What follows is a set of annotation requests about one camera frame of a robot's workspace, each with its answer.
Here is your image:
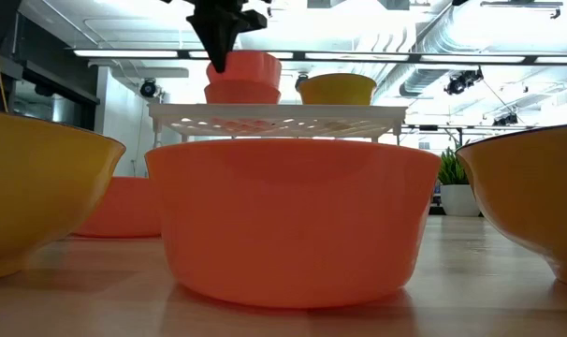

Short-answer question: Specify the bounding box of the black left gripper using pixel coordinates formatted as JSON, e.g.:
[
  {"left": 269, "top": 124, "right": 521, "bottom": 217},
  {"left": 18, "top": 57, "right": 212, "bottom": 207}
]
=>
[{"left": 185, "top": 0, "right": 247, "bottom": 74}]

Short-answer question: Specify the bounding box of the yellow floral pattern bowl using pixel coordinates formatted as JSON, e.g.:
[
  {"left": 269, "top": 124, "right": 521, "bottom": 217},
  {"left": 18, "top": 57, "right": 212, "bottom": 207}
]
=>
[
  {"left": 297, "top": 72, "right": 378, "bottom": 106},
  {"left": 455, "top": 122, "right": 567, "bottom": 290},
  {"left": 0, "top": 110, "right": 127, "bottom": 282}
]

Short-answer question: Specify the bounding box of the overhead beam with light strips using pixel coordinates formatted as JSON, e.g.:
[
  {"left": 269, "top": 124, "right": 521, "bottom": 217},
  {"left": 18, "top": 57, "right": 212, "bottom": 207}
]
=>
[{"left": 71, "top": 48, "right": 567, "bottom": 66}]

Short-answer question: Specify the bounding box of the white plastic grid rack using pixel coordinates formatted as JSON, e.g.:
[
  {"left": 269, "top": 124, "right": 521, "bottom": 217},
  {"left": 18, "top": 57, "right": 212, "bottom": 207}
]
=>
[{"left": 147, "top": 103, "right": 410, "bottom": 144}]

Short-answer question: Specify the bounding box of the large orange plastic bowl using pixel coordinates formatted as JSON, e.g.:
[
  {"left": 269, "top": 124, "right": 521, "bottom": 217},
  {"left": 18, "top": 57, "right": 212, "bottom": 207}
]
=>
[{"left": 144, "top": 138, "right": 443, "bottom": 310}]

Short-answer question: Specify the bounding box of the black track light cluster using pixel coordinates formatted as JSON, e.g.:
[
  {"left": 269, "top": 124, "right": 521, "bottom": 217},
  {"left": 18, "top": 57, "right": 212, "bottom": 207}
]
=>
[
  {"left": 491, "top": 111, "right": 519, "bottom": 127},
  {"left": 443, "top": 67, "right": 485, "bottom": 96}
]

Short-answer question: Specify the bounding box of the green plant in white pot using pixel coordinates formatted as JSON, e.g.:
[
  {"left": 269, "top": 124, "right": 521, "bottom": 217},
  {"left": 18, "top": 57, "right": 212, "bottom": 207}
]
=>
[{"left": 436, "top": 146, "right": 482, "bottom": 218}]

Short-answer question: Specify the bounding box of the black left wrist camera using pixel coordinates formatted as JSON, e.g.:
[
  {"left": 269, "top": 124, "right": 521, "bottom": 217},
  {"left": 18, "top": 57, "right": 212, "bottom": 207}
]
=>
[{"left": 239, "top": 7, "right": 269, "bottom": 33}]

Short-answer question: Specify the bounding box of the yellow cable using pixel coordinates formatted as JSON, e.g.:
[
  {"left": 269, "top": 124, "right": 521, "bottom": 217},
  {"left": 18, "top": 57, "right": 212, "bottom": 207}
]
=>
[{"left": 0, "top": 58, "right": 9, "bottom": 113}]

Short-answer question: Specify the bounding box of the silver ventilation duct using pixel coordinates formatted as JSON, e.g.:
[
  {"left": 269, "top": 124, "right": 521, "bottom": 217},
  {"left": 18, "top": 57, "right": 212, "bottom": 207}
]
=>
[{"left": 398, "top": 0, "right": 567, "bottom": 97}]

